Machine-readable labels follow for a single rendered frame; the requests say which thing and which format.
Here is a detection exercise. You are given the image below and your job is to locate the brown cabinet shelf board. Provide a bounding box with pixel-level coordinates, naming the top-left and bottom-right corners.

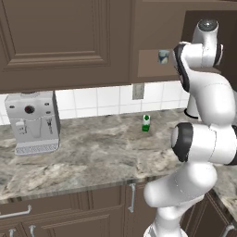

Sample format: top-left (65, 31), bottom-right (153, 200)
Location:
top-left (137, 49), bottom-right (224, 79)

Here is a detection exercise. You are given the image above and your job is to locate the brown corner base cabinet door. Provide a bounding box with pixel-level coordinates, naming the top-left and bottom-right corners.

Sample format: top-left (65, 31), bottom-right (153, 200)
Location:
top-left (181, 192), bottom-right (237, 237)

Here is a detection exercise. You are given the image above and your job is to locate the brown wide drawer front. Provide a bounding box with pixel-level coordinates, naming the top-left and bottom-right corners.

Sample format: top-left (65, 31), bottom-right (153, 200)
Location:
top-left (0, 184), bottom-right (126, 224)

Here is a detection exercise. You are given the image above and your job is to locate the long silver cabinet door handle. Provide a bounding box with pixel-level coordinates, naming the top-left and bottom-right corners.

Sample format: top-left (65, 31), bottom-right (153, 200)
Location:
top-left (127, 182), bottom-right (137, 214)

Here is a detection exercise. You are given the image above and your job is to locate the grey wall outlet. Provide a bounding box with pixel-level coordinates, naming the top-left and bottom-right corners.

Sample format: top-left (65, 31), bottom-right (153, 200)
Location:
top-left (131, 82), bottom-right (145, 101)

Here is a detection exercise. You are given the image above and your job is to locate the brown wall cabinet door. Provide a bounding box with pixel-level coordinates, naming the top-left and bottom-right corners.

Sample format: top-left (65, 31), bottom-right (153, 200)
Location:
top-left (0, 0), bottom-right (134, 94)

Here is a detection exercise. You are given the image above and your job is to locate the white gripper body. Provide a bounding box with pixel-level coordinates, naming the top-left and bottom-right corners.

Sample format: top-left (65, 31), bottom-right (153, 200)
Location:
top-left (184, 100), bottom-right (202, 120)

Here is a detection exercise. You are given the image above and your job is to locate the white espresso coffee machine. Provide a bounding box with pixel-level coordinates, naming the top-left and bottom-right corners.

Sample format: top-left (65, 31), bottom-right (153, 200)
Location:
top-left (4, 90), bottom-right (62, 156)

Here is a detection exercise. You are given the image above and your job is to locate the brown open wall cabinet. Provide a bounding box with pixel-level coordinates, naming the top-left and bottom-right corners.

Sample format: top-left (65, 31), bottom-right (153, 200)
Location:
top-left (130, 0), bottom-right (237, 91)

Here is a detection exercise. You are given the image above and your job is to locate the silver drawer handle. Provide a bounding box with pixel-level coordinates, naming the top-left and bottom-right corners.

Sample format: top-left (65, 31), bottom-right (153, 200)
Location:
top-left (0, 205), bottom-right (33, 219)

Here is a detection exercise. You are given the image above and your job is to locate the brown narrow base cabinet door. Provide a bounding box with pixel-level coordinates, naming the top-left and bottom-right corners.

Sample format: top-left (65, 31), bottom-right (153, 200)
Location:
top-left (124, 181), bottom-right (162, 237)

